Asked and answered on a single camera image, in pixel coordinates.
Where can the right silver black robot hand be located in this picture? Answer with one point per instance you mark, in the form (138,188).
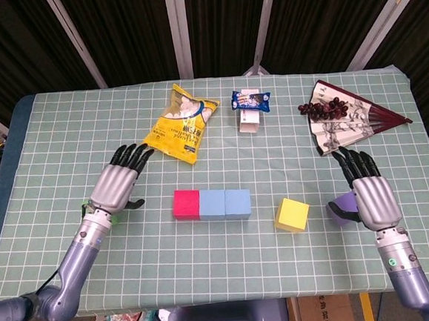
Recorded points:
(377,203)

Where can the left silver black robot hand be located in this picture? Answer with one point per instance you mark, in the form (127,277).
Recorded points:
(112,187)

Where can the pink foam cube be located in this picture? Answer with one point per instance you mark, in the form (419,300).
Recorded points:
(185,204)

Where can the yellow foam cube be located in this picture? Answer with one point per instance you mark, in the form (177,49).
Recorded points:
(292,214)

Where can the light blue foam cube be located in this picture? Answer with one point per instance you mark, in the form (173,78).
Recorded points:
(237,203)
(212,204)

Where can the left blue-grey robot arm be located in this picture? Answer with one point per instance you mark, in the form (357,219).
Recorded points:
(73,261)

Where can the purple foam cube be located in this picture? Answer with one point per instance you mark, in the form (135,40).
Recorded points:
(346,200)

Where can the green foam cube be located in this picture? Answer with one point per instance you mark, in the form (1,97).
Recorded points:
(114,219)

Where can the painted paper folding fan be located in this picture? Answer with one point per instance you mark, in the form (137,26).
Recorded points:
(336,132)

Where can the yellow snack bag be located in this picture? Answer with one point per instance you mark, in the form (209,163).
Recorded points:
(177,131)

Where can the yellow bar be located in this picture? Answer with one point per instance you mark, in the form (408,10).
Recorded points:
(366,310)

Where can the dark red grape bunch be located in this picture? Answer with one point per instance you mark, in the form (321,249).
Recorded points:
(323,109)

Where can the blue table pad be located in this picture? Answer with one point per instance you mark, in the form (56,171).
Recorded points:
(11,146)

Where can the brown cardboard box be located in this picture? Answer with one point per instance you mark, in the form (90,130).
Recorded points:
(330,313)

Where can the green checkered tablecloth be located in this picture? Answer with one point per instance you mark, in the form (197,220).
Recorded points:
(223,271)

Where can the white open cardboard box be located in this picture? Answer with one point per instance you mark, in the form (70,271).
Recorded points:
(249,122)

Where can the blue cookie packet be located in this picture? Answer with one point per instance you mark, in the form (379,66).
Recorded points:
(250,101)

